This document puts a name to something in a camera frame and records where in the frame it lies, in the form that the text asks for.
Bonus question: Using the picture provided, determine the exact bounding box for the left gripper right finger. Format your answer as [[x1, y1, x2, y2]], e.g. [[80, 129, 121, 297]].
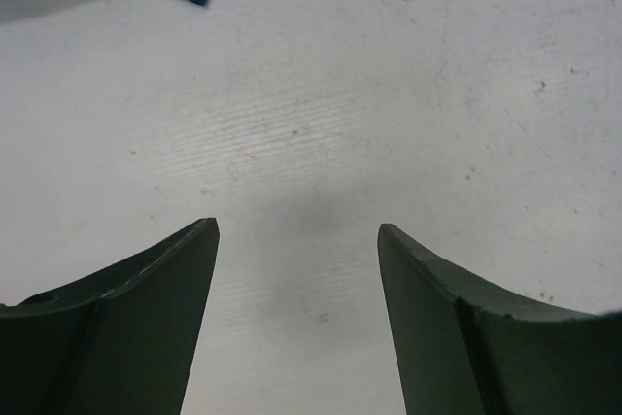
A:
[[377, 224, 621, 414]]

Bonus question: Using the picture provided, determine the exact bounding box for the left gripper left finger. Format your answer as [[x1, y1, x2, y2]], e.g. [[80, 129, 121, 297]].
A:
[[1, 218, 220, 414]]

